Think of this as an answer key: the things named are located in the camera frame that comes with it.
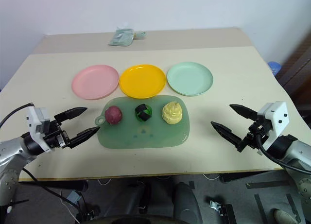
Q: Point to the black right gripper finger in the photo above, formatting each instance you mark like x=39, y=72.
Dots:
x=244, y=111
x=227, y=132

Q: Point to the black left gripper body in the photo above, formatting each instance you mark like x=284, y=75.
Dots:
x=54, y=136

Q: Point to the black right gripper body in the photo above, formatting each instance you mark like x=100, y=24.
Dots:
x=257, y=134

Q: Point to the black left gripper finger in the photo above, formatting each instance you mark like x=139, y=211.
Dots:
x=71, y=113
x=83, y=135

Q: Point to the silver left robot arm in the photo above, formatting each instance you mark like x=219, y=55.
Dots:
x=11, y=148

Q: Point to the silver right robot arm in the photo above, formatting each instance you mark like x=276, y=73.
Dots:
x=297, y=151

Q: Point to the dark red round object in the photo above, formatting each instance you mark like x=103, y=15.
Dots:
x=113, y=115

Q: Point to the pink plate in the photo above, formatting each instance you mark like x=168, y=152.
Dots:
x=94, y=81

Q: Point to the pale yellow swirl object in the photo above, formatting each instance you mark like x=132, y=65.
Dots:
x=172, y=113

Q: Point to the light green plate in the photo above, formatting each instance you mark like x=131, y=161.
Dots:
x=190, y=78

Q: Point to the green and black object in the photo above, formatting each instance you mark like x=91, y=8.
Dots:
x=143, y=113

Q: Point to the yellow plate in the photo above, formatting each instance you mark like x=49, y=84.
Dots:
x=142, y=80

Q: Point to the blue water bottle cap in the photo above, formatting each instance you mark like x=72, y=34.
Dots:
x=274, y=68

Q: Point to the translucent green cutting mat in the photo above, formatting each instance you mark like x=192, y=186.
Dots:
x=145, y=136

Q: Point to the brown wooden cabinet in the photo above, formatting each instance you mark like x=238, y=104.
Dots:
x=297, y=71

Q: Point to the grey rounded chair part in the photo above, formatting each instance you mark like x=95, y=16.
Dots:
x=185, y=204

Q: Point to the beige shoe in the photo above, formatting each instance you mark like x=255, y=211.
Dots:
x=285, y=216

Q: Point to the clear plastic bag pack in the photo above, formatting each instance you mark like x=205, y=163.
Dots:
x=121, y=37

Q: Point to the small crumpled green bag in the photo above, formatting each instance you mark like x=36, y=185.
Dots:
x=140, y=35

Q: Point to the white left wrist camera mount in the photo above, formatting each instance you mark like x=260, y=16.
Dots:
x=34, y=126

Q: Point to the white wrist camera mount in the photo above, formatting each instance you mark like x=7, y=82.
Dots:
x=34, y=126
x=277, y=119

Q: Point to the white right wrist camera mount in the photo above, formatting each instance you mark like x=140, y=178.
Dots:
x=277, y=119

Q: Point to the black table frame bar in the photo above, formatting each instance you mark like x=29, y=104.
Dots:
x=53, y=185
x=243, y=176

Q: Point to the metal floor bracket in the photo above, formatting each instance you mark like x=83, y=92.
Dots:
x=219, y=208

